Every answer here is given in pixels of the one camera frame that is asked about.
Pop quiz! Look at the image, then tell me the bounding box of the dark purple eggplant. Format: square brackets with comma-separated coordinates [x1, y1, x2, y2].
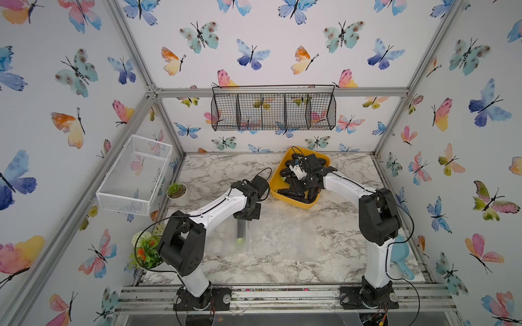
[237, 220, 248, 247]

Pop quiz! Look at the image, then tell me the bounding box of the clear zip-top bag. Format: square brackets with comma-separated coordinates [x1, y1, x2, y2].
[205, 213, 319, 263]

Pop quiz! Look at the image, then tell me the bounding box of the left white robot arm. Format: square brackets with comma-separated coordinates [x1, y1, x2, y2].
[157, 175, 269, 299]

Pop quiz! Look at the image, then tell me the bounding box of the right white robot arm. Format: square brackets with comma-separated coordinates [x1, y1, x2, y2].
[273, 153, 401, 289]

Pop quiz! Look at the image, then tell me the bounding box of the eggplant in tray front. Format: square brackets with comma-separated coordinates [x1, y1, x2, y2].
[279, 191, 319, 205]

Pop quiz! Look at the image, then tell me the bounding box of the yellow plastic tray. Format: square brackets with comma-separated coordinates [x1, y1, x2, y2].
[269, 147, 330, 209]

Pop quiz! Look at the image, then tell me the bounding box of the small white potted succulent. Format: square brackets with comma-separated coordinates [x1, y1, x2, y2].
[167, 183, 188, 202]

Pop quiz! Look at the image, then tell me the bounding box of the light blue plastic scoop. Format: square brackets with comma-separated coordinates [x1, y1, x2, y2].
[391, 234, 415, 281]

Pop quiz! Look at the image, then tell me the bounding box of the potted orange flower plant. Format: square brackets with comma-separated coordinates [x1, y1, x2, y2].
[128, 231, 164, 270]

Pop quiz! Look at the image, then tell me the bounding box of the black wire wall basket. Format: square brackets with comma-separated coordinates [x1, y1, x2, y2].
[207, 85, 337, 131]

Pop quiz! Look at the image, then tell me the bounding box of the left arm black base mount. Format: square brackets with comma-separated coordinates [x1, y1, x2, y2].
[173, 286, 232, 312]

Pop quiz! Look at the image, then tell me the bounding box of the white mesh wall basket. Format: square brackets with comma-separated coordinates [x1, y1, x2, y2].
[96, 134, 173, 216]

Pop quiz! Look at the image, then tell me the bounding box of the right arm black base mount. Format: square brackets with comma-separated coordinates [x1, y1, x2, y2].
[339, 283, 399, 310]

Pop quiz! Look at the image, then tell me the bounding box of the aluminium front rail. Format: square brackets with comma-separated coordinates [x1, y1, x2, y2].
[116, 284, 457, 315]

